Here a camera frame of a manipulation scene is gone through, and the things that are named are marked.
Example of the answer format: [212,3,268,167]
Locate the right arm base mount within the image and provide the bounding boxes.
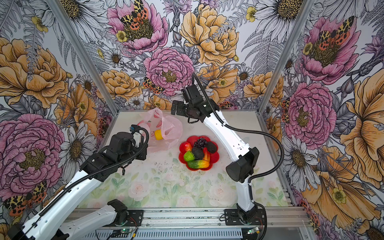
[221,207,267,226]

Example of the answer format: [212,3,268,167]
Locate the dark purple toy grapes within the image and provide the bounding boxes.
[194,138,208,150]

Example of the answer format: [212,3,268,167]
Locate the yellow toy fruit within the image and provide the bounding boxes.
[154,130,164,141]

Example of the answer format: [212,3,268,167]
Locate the green yellow toy mango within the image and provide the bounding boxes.
[188,160,210,169]

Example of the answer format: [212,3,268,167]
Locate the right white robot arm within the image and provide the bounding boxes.
[171,85,260,224]

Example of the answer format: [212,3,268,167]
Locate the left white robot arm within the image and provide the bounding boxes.
[8,126,150,240]

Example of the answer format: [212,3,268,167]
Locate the red toy apple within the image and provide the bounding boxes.
[179,142,193,154]

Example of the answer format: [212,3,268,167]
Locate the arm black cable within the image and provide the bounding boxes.
[191,72,285,240]
[17,127,150,235]

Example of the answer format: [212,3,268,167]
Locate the pink plastic bag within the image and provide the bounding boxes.
[139,108,183,153]

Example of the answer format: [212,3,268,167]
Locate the green circuit board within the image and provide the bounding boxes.
[113,229,136,235]
[247,227,260,235]

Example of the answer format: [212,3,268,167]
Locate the green circuit board left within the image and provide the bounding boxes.
[113,229,136,235]

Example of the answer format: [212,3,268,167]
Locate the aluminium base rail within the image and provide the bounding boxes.
[77,207,316,240]

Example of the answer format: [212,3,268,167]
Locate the red flower-shaped plate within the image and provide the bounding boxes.
[179,136,220,171]

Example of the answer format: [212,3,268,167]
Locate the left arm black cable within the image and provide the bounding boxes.
[17,127,150,235]

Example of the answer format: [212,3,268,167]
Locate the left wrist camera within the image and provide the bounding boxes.
[130,125,139,133]

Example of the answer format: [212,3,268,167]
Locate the dark brown toy avocado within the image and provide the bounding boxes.
[192,147,205,160]

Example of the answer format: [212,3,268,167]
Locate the green circuit board right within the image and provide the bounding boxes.
[247,227,260,235]

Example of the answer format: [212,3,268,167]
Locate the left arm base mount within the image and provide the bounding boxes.
[105,210,144,227]

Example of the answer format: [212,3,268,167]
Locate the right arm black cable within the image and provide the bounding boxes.
[191,72,285,240]

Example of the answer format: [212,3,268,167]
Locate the green toy lime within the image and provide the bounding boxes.
[183,151,196,162]

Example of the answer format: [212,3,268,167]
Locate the orange red toy fruit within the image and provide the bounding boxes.
[203,148,211,162]

